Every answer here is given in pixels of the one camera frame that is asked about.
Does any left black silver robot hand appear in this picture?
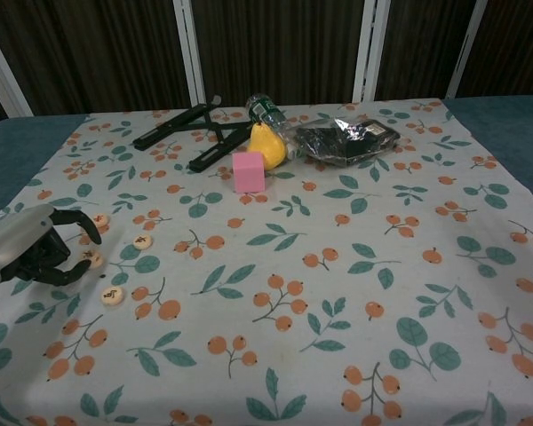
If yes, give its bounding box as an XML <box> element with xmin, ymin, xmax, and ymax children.
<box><xmin>0</xmin><ymin>203</ymin><xmax>103</xmax><ymax>289</ymax></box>

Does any blue table cover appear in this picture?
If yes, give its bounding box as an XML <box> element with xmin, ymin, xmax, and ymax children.
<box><xmin>0</xmin><ymin>95</ymin><xmax>533</xmax><ymax>225</ymax></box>

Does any black folding laptop stand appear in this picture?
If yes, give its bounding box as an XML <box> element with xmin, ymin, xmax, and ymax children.
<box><xmin>131</xmin><ymin>93</ymin><xmax>254</xmax><ymax>173</ymax></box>

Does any pink cube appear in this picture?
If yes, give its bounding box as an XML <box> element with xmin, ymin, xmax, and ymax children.
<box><xmin>232</xmin><ymin>152</ymin><xmax>267</xmax><ymax>193</ymax></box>

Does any yellow pear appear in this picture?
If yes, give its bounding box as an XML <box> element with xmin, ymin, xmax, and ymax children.
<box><xmin>248</xmin><ymin>122</ymin><xmax>289</xmax><ymax>170</ymax></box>

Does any floral fruit print tablecloth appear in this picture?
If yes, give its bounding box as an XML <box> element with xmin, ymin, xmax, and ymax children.
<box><xmin>0</xmin><ymin>98</ymin><xmax>533</xmax><ymax>426</ymax></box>

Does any clear plastic water bottle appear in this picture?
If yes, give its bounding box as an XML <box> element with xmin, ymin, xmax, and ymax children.
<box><xmin>246</xmin><ymin>92</ymin><xmax>297</xmax><ymax>161</ymax></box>

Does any black item in plastic bag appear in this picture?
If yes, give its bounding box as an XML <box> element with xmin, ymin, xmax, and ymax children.
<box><xmin>292</xmin><ymin>115</ymin><xmax>401</xmax><ymax>170</ymax></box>

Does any white partition post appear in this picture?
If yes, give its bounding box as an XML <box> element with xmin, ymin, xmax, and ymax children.
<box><xmin>443</xmin><ymin>0</ymin><xmax>489</xmax><ymax>99</ymax></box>
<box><xmin>353</xmin><ymin>0</ymin><xmax>392</xmax><ymax>103</ymax></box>
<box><xmin>172</xmin><ymin>0</ymin><xmax>208</xmax><ymax>106</ymax></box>
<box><xmin>0</xmin><ymin>15</ymin><xmax>32</xmax><ymax>119</ymax></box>

